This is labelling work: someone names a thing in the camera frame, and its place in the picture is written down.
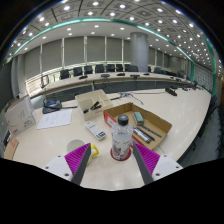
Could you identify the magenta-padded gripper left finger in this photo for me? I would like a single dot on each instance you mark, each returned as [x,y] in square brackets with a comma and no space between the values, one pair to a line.
[75,160]

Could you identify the clear black-capped water bottle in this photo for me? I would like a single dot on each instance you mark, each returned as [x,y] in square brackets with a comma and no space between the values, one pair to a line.
[122,138]

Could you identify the teal grey block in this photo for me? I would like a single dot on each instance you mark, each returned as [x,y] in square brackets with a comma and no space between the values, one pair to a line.
[138,118]

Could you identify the round ceiling lights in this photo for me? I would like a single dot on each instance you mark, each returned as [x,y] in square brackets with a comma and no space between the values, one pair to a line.
[96,25]

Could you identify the flat brown cardboard sheet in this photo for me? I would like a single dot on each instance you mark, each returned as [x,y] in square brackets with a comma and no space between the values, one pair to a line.
[10,149]

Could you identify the black tool in beige box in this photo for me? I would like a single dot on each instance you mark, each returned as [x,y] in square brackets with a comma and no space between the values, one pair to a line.
[92,107]

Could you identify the small beige open box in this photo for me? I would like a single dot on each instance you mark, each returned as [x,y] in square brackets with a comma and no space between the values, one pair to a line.
[100,108]

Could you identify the black desk phone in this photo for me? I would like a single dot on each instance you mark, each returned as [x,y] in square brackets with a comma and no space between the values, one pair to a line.
[51,106]

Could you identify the white paper sheet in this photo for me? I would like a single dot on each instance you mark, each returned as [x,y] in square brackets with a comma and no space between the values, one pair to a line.
[55,119]

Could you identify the large white carton box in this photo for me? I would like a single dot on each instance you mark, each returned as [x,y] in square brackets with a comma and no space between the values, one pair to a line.
[20,116]

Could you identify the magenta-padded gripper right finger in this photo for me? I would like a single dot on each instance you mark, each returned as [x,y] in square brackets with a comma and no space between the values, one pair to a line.
[150,160]

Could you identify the row of black office chairs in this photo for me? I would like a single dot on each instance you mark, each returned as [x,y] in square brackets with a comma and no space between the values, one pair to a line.
[99,69]

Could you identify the flat round red coaster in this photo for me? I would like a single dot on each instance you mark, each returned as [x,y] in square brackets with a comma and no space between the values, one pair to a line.
[113,156]

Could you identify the white power strip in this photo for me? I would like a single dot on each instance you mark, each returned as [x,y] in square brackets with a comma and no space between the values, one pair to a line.
[96,130]

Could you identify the long curved conference desk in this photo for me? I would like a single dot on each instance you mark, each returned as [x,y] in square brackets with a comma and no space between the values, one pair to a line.
[110,85]

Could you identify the brown red-labelled cardboard box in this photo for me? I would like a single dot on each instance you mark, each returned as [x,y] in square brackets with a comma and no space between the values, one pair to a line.
[156,121]

